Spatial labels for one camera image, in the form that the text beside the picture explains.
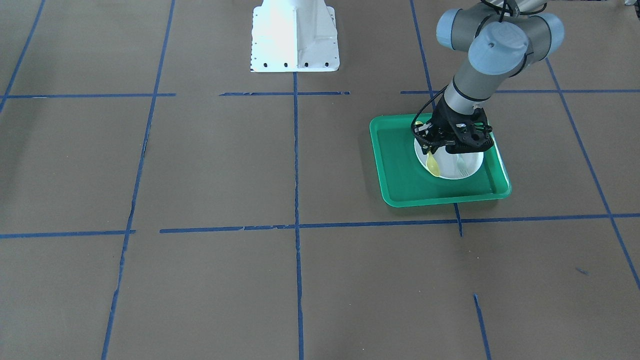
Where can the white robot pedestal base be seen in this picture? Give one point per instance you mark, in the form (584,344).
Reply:
(294,36)

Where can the pale green plastic fork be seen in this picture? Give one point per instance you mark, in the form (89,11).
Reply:
(461,165)

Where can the yellow plastic spoon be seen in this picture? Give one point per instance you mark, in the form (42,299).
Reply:
(425,154)

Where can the green plastic tray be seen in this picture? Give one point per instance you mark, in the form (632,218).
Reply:
(405,182)

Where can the black gripper body over tray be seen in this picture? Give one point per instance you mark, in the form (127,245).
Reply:
(443,119)

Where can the white round plate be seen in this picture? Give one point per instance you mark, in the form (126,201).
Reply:
(448,163)

